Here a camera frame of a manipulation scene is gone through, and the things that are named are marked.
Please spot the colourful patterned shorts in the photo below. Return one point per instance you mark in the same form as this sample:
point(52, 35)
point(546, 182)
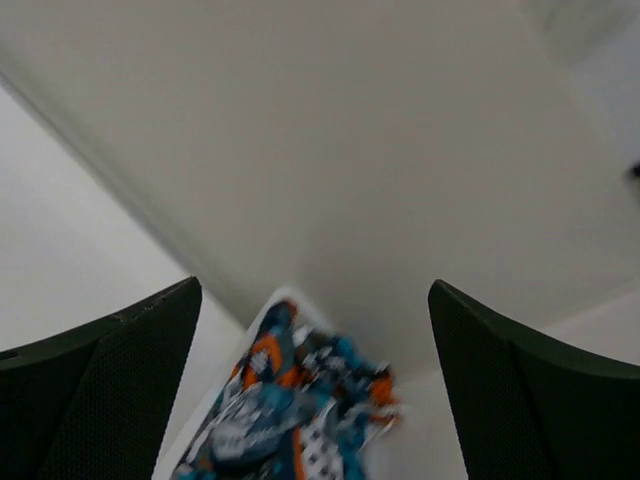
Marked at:
point(299, 404)

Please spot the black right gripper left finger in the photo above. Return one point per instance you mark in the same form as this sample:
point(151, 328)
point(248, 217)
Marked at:
point(94, 402)

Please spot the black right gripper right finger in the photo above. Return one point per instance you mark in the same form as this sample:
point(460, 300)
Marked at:
point(528, 406)

